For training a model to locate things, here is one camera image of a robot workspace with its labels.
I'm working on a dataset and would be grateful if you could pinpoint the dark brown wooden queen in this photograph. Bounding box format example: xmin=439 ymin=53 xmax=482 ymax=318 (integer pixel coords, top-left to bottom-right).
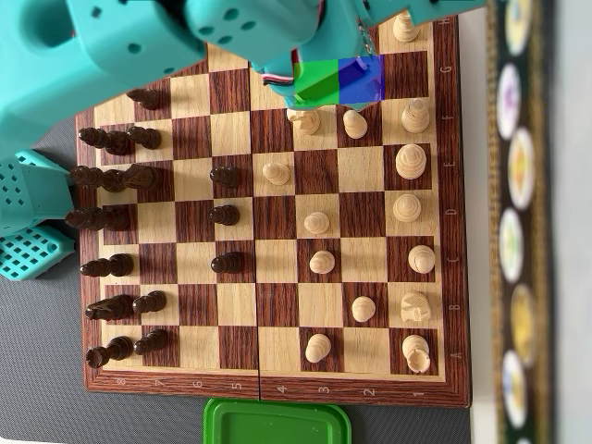
xmin=63 ymin=206 xmax=131 ymax=232

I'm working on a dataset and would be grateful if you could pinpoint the dark brown wooden king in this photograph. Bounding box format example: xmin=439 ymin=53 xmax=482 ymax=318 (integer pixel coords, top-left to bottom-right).
xmin=68 ymin=165 xmax=129 ymax=194

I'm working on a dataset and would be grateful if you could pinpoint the green plastic container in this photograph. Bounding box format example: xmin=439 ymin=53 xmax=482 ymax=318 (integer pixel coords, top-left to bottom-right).
xmin=202 ymin=396 xmax=352 ymax=444

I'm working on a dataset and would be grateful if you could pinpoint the dark brown wooden bishop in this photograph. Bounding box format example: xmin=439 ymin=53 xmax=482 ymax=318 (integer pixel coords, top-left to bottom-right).
xmin=79 ymin=253 xmax=135 ymax=278
xmin=77 ymin=128 xmax=133 ymax=156

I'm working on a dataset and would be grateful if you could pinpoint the dark brown wooden rook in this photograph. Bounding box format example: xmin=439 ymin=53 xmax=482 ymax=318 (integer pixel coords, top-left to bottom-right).
xmin=85 ymin=336 xmax=134 ymax=370

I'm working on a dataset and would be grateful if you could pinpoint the red white black servo cable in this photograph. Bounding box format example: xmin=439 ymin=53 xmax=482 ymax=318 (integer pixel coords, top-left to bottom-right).
xmin=261 ymin=48 xmax=300 ymax=89

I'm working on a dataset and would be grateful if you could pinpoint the white wooden bishop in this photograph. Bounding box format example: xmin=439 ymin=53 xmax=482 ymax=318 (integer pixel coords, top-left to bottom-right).
xmin=407 ymin=244 xmax=437 ymax=275
xmin=400 ymin=97 xmax=431 ymax=135

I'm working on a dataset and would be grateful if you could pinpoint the dark brown wooden knight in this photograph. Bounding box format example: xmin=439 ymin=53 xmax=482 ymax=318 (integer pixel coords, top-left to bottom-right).
xmin=123 ymin=163 xmax=163 ymax=193
xmin=84 ymin=294 xmax=136 ymax=323

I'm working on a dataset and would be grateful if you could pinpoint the white wooden knight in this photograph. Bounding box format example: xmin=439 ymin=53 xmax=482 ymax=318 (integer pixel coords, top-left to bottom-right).
xmin=400 ymin=290 xmax=432 ymax=324
xmin=287 ymin=106 xmax=322 ymax=136

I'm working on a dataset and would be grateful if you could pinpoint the dark brown wooden pawn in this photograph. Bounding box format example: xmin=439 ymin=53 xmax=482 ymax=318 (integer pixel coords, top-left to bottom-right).
xmin=127 ymin=125 xmax=163 ymax=151
xmin=132 ymin=328 xmax=169 ymax=356
xmin=210 ymin=252 xmax=244 ymax=275
xmin=209 ymin=165 xmax=241 ymax=189
xmin=132 ymin=290 xmax=167 ymax=316
xmin=125 ymin=87 xmax=161 ymax=111
xmin=207 ymin=204 xmax=241 ymax=228

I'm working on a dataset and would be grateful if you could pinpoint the dark grey foam mat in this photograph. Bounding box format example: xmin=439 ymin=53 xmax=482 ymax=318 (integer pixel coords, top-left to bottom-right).
xmin=0 ymin=105 xmax=475 ymax=444

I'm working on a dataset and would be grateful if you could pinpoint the white wooden rook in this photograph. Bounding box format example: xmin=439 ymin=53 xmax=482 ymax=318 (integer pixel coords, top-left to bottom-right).
xmin=401 ymin=333 xmax=432 ymax=375
xmin=392 ymin=11 xmax=422 ymax=43

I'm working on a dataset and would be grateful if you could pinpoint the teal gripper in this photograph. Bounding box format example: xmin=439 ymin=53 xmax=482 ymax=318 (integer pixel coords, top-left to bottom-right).
xmin=282 ymin=27 xmax=376 ymax=112

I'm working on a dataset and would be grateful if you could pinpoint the dark patterned medallion strip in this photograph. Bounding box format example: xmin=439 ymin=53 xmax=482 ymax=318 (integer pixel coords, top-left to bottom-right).
xmin=484 ymin=0 xmax=556 ymax=444

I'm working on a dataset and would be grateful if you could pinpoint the wooden folding chessboard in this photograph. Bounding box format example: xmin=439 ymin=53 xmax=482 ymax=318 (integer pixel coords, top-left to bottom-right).
xmin=73 ymin=13 xmax=473 ymax=409

